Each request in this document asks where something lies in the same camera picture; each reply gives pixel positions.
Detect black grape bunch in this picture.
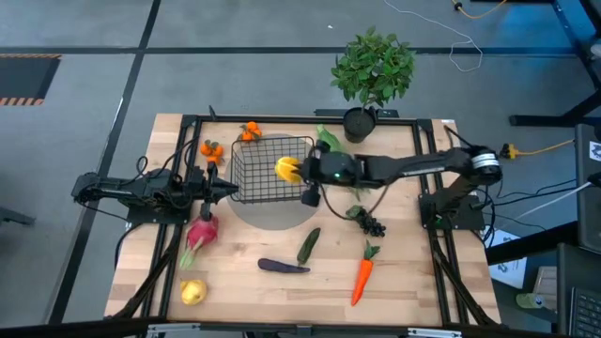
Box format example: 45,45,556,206
346,205,387,238

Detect white floor cable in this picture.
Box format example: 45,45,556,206
382,0,484,73

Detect pink dragon fruit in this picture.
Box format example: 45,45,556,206
178,214,220,271

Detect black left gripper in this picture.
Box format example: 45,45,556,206
190,161,239,204

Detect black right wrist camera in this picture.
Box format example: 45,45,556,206
300,185,323,207

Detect green corn husk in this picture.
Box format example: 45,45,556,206
315,123,372,202

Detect orange tangerine cluster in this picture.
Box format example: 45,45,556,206
199,139,225,165
238,120,263,143

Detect black aluminium table frame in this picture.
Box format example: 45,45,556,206
105,112,503,330

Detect yellow star fruit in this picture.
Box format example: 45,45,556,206
274,156,302,185

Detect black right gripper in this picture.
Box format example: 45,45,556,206
294,140,361,188

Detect black wire basket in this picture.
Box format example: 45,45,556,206
229,135,316,205

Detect white paper sheets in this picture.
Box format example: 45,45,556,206
487,228,530,290

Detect potted green plant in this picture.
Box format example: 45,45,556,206
330,25,417,145

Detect black desk frame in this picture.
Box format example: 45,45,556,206
509,0,601,128

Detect dark purple eggplant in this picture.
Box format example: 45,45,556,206
256,257,312,274

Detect yellow extension cord plug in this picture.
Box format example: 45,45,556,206
499,139,577,161

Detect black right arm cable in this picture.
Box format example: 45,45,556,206
320,185,391,222

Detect yellow floor cable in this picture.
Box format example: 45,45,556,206
451,0,508,20

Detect black laptop keyboard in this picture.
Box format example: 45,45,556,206
556,243,601,337

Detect orange carrot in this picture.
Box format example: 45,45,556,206
350,239,381,307

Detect hazard striped floor mat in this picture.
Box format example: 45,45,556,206
0,54,62,107

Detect dark green cucumber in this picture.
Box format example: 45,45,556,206
296,227,322,267

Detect yellow pear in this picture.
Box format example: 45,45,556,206
179,279,208,307

